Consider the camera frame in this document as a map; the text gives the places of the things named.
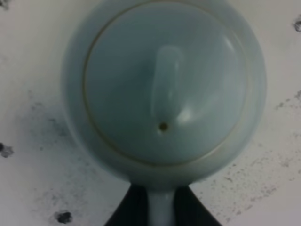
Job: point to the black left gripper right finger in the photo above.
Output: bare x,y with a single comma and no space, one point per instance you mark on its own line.
189,211

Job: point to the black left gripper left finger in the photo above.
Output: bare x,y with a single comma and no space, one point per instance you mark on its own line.
133,209

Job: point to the pale blue porcelain teapot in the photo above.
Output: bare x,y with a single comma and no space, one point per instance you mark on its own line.
163,93

